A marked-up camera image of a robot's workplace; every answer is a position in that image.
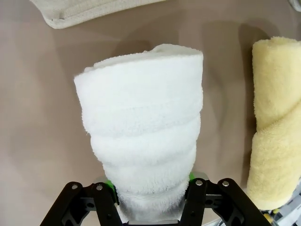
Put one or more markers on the yellow towel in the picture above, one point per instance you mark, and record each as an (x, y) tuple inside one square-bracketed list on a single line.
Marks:
[(275, 153)]

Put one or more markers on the white towel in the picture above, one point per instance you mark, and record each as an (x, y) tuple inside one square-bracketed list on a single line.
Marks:
[(141, 117)]

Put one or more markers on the beige fabric basket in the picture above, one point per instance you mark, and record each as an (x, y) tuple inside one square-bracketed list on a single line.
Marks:
[(82, 11)]

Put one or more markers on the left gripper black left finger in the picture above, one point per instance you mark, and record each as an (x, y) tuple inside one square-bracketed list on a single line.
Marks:
[(94, 207)]

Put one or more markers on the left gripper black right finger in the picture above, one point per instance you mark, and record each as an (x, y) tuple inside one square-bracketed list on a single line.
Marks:
[(211, 207)]

